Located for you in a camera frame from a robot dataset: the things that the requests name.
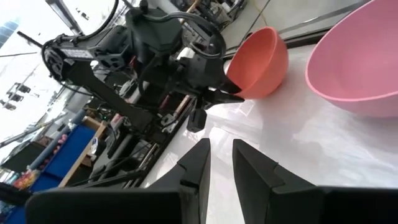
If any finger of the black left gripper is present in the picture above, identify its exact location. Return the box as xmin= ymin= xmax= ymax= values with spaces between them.
xmin=221 ymin=74 xmax=243 ymax=94
xmin=201 ymin=91 xmax=245 ymax=106

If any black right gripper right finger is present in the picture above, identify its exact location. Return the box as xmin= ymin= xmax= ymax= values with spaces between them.
xmin=232 ymin=139 xmax=315 ymax=224

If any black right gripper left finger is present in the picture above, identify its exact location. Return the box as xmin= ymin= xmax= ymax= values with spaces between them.
xmin=146 ymin=138 xmax=211 ymax=224

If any coral red bowl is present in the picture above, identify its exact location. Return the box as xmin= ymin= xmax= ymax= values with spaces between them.
xmin=226 ymin=26 xmax=289 ymax=100

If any pink bowl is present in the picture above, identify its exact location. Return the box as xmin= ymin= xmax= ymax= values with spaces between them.
xmin=305 ymin=0 xmax=398 ymax=118

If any blue board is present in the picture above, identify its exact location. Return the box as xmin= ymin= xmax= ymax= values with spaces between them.
xmin=6 ymin=124 xmax=97 ymax=224

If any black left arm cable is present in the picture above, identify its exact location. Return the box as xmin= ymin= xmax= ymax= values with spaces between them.
xmin=141 ymin=12 xmax=228 ymax=60

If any wooden frame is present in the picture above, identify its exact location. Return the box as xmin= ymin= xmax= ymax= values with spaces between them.
xmin=58 ymin=116 xmax=108 ymax=188

